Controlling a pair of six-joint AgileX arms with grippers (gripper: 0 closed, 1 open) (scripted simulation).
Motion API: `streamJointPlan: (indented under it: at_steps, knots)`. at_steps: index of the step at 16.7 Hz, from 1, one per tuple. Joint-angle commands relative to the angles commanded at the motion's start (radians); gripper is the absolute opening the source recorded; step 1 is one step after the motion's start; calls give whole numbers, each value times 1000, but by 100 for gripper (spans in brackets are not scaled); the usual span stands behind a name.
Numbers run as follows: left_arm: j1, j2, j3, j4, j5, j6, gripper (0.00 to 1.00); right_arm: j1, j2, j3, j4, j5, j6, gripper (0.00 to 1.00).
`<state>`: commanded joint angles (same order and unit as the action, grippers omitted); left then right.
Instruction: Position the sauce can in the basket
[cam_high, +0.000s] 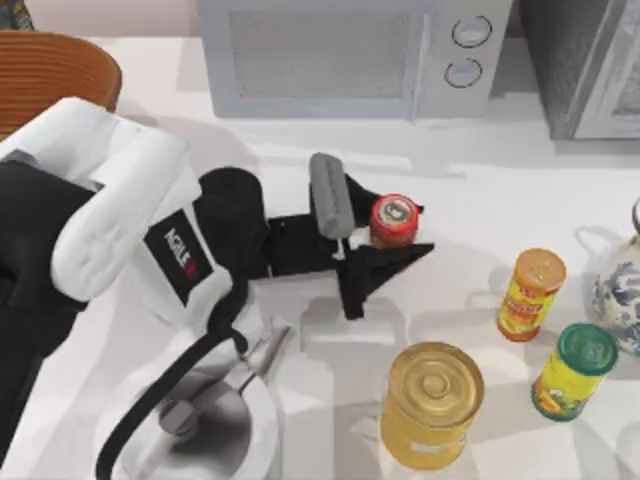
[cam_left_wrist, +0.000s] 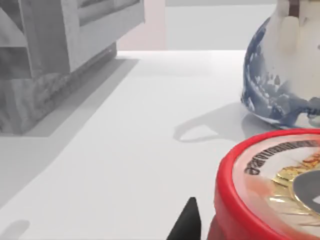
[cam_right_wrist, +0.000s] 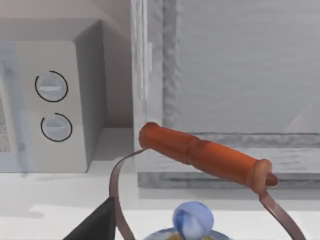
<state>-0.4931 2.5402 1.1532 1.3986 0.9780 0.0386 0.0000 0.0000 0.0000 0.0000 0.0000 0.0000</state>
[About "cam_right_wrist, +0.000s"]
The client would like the pale round microwave knob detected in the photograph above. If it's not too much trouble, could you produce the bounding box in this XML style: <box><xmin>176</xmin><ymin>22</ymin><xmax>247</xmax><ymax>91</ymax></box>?
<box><xmin>40</xmin><ymin>112</ymin><xmax>73</xmax><ymax>143</ymax></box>
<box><xmin>34</xmin><ymin>70</ymin><xmax>69</xmax><ymax>103</ymax></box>

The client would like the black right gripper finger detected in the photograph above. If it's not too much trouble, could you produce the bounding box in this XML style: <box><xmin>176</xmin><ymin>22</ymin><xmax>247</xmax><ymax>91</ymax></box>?
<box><xmin>62</xmin><ymin>196</ymin><xmax>116</xmax><ymax>240</ymax></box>

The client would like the grey cabinet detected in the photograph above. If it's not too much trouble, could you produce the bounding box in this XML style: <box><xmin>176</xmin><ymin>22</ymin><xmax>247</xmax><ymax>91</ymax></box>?
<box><xmin>129</xmin><ymin>0</ymin><xmax>320</xmax><ymax>191</ymax></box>

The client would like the blue kettle with orange handle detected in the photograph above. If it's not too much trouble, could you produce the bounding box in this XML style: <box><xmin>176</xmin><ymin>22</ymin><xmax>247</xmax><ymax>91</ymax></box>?
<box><xmin>109</xmin><ymin>121</ymin><xmax>308</xmax><ymax>240</ymax></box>

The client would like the pale microwave oven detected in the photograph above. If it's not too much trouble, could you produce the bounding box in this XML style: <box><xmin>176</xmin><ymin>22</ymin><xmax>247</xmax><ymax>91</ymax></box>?
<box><xmin>0</xmin><ymin>18</ymin><xmax>134</xmax><ymax>174</ymax></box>

